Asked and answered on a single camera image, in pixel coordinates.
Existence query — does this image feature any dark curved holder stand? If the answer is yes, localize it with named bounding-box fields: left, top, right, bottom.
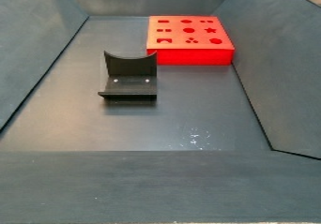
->
left=98, top=52, right=156, bottom=98

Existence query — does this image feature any red shape sorter board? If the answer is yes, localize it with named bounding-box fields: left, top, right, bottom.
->
left=147, top=16, right=234, bottom=66

